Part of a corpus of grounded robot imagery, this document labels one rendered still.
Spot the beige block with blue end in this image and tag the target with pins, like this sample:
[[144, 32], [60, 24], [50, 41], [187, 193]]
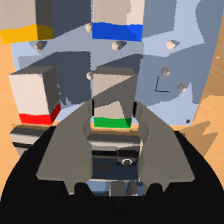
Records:
[[118, 19]]

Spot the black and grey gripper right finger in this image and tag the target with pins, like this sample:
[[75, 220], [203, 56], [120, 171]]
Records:
[[168, 158]]

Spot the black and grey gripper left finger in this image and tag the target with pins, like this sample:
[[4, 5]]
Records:
[[51, 167]]

